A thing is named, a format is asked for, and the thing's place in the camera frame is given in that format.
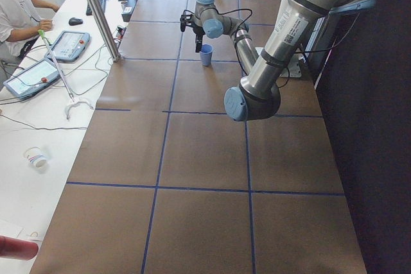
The red cylinder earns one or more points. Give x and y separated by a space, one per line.
12 248

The teach pendant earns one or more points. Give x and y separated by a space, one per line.
33 79
69 45

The reacher grabber tool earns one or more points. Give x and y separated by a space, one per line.
74 101

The blue ribbed plastic cup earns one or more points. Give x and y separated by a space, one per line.
206 53

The teach pendant near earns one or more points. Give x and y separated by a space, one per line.
33 79

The aluminium frame post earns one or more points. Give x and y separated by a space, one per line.
104 29

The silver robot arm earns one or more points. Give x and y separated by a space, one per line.
257 96

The white pedestal column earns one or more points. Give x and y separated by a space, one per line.
297 65

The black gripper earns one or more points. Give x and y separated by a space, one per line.
198 33

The white paper cup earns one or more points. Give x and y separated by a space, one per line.
36 157

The seated person white shirt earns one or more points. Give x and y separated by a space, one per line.
21 23

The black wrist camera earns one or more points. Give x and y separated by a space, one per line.
186 20

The black computer mouse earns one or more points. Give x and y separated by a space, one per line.
75 21

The teach pendant far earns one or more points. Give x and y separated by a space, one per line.
69 45

